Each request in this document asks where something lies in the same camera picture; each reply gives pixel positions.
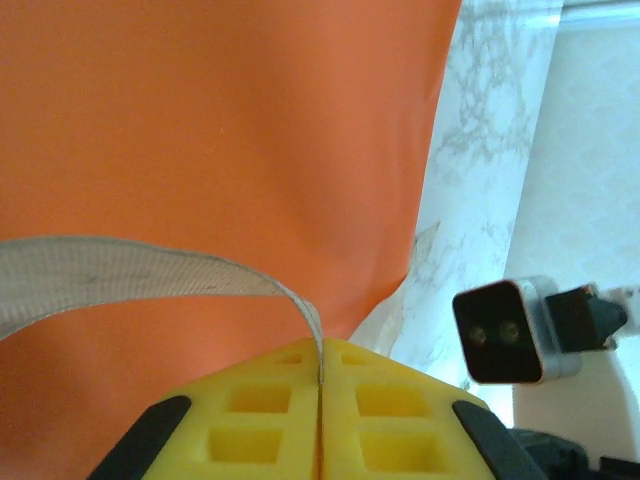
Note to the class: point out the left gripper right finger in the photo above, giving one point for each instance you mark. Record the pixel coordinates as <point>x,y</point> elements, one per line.
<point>400,425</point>

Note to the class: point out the orange wrapping paper sheet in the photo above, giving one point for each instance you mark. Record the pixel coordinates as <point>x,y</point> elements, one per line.
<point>200,125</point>

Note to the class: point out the beige fabric ribbon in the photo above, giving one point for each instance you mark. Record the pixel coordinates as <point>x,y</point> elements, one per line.
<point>100,275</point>

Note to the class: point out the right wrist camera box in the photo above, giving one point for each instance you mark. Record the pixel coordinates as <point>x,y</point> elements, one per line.
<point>500,335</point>

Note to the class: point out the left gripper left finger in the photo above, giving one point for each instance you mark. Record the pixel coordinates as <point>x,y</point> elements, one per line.
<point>250,425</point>

